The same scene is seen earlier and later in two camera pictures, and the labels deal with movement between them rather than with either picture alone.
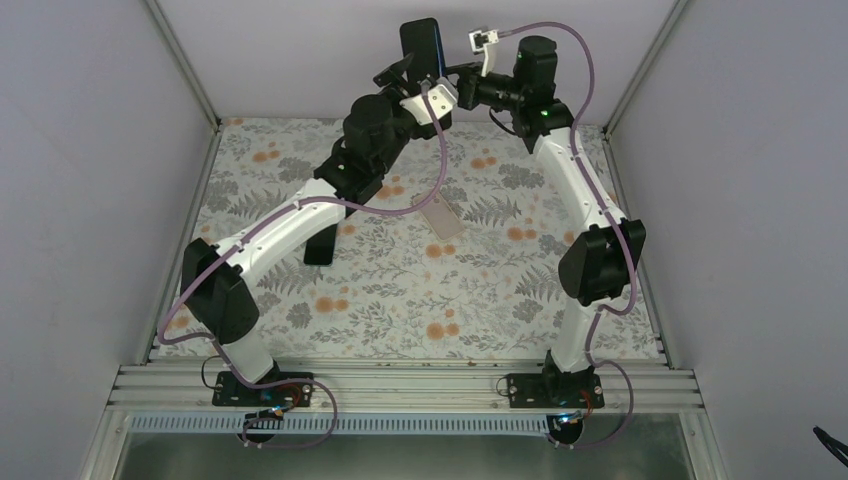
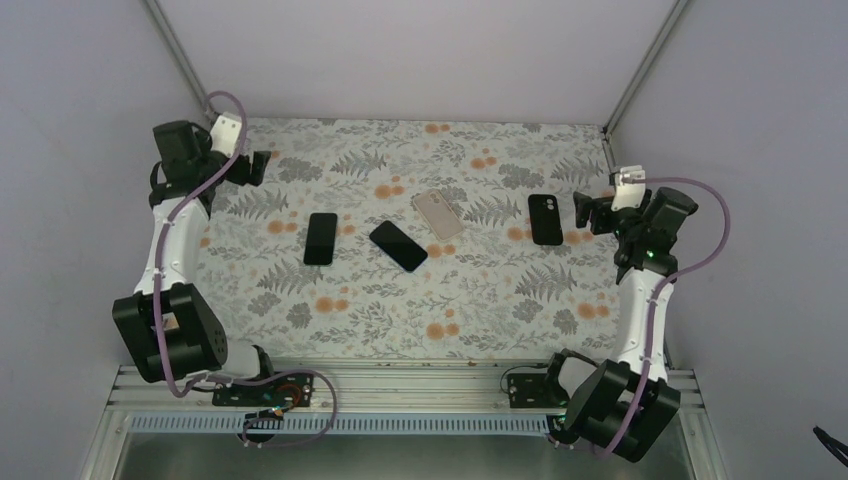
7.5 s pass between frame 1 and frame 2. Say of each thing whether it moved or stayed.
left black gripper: moved
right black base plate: stayed
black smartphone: stayed
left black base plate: stayed
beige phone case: stayed
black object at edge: stayed
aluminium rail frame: stayed
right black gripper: moved
